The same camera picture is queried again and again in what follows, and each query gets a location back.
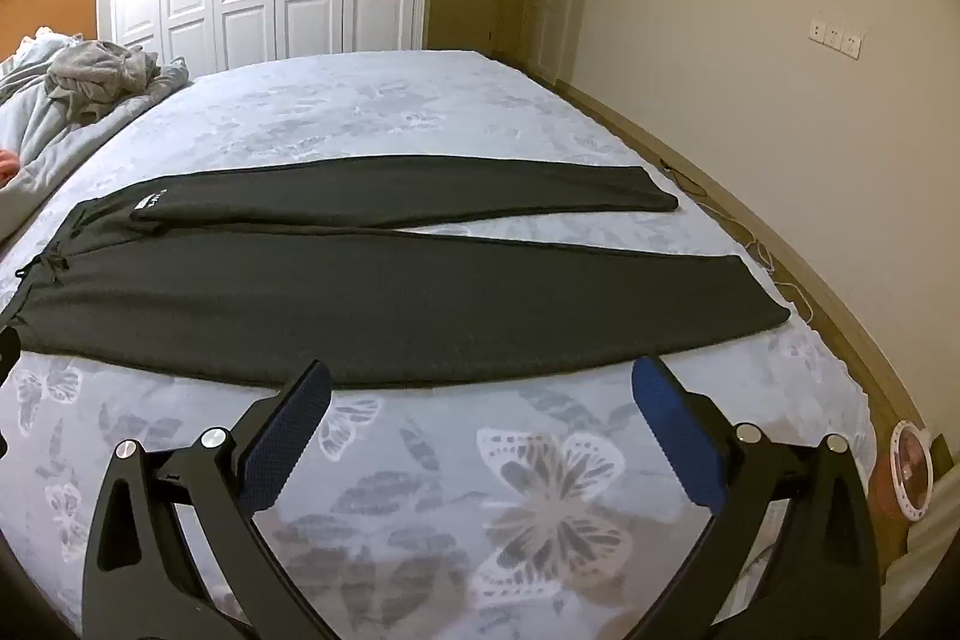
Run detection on dark grey pants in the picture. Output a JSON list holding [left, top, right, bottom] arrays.
[[0, 155, 792, 390]]

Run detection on grey crumpled clothes pile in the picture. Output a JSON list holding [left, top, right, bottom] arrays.
[[0, 31, 192, 244]]

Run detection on white wall light switch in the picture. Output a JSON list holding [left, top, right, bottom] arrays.
[[808, 16, 865, 58]]

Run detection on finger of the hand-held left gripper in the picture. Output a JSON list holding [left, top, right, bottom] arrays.
[[0, 326, 21, 387]]

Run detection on crumpled grey garment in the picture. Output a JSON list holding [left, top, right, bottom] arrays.
[[45, 40, 162, 124]]

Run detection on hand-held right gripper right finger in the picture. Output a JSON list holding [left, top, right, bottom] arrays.
[[622, 355, 882, 640]]

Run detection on grey butterfly pattern blanket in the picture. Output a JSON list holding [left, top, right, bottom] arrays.
[[0, 47, 878, 640]]

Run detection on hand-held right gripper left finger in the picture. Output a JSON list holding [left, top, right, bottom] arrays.
[[81, 359, 353, 640]]

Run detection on white cable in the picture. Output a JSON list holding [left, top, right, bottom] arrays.
[[658, 158, 820, 320]]

